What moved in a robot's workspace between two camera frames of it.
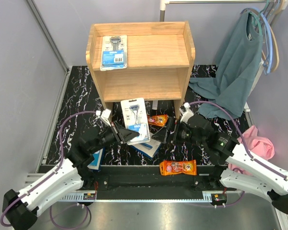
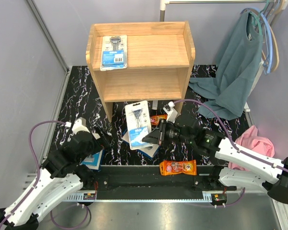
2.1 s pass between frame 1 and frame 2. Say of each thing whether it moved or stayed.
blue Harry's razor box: stayed
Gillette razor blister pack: stayed
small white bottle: stayed
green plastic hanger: stayed
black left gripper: moved
